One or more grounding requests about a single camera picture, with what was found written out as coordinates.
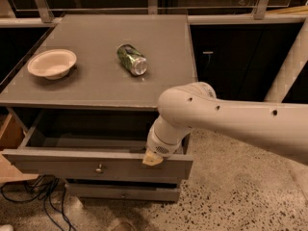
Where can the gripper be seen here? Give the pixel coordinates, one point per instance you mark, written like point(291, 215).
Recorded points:
point(159, 145)

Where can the grey top drawer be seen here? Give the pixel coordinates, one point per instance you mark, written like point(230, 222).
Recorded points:
point(95, 145)

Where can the grey drawer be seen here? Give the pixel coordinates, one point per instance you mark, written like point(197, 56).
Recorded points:
point(95, 145)
point(147, 192)

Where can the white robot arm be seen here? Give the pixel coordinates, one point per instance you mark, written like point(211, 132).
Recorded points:
point(275, 125)

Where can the grey bottom drawer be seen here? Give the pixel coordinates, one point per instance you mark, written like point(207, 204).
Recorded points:
point(147, 192)

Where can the grey drawer cabinet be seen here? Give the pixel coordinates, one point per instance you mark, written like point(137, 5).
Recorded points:
point(99, 81)

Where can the brown shoe tip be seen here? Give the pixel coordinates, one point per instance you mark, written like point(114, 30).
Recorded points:
point(121, 225)

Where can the green soda can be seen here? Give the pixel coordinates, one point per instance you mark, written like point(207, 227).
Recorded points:
point(132, 59)

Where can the dark cabinet behind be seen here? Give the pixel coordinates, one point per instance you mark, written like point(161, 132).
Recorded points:
point(239, 61)

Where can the white paper bowl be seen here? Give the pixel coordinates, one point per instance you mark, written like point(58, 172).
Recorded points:
point(52, 64)

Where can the metal railing with glass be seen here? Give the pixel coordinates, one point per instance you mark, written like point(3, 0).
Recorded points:
point(45, 13)

